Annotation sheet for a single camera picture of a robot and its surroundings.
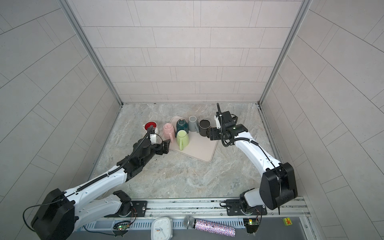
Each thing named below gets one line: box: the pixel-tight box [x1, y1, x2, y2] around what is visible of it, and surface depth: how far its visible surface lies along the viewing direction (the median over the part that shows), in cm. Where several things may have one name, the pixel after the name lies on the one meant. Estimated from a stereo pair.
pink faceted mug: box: [163, 123, 175, 143], surface depth 91 cm
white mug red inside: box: [142, 121, 158, 133], surface depth 96 cm
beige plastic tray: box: [169, 116, 219, 163], surface depth 93 cm
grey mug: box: [188, 115, 200, 133], surface depth 98 cm
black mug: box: [198, 118, 211, 138], surface depth 96 cm
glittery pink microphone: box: [183, 216, 236, 238], surface depth 65 cm
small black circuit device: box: [243, 218, 260, 234], surface depth 69 cm
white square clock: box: [151, 217, 173, 240], surface depth 65 cm
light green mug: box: [176, 129, 190, 151], surface depth 89 cm
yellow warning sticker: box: [282, 217, 293, 226], surface depth 68 cm
